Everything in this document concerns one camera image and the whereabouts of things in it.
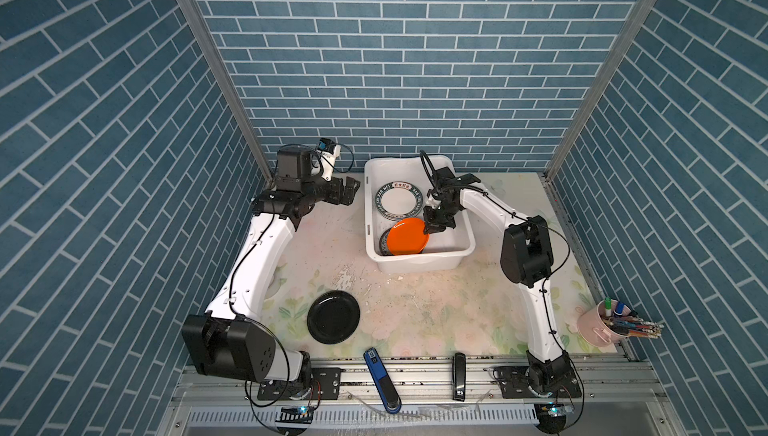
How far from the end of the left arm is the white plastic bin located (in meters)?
0.20

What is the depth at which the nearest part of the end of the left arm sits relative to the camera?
659mm

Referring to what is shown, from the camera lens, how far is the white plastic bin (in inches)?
33.1
